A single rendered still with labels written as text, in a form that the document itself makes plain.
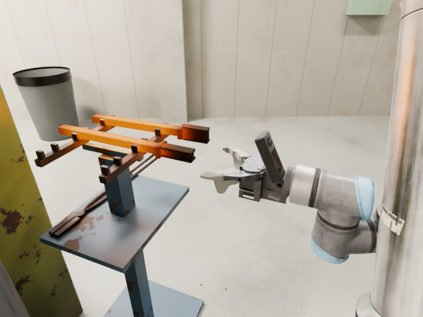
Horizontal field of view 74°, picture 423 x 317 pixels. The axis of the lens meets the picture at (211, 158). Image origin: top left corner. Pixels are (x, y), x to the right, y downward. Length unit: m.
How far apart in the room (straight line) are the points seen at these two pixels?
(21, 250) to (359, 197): 1.06
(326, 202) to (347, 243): 0.12
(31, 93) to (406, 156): 3.08
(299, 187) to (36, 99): 2.88
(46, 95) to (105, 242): 2.43
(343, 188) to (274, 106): 3.07
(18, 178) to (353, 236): 0.99
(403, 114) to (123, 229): 0.77
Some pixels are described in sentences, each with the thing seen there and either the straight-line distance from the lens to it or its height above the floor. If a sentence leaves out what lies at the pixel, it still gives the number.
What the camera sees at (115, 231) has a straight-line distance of 0.93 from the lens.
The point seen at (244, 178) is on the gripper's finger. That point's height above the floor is 0.94.
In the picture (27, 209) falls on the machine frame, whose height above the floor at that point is 0.66.
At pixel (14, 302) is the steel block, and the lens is 1.00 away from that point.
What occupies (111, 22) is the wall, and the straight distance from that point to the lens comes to 3.50.
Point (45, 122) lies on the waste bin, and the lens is 3.31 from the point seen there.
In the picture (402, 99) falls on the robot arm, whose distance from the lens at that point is 0.43.
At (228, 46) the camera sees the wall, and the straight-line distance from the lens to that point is 3.40.
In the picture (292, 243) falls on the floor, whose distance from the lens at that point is 1.85.
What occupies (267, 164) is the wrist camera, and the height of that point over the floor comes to 0.97.
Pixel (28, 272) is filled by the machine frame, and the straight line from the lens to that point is 1.27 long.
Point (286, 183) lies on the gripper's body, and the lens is 0.64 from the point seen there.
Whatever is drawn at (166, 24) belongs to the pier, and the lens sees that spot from 3.23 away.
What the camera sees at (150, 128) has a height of 0.94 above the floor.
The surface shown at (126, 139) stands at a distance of 0.82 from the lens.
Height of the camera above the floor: 1.28
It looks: 29 degrees down
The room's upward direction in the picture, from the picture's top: straight up
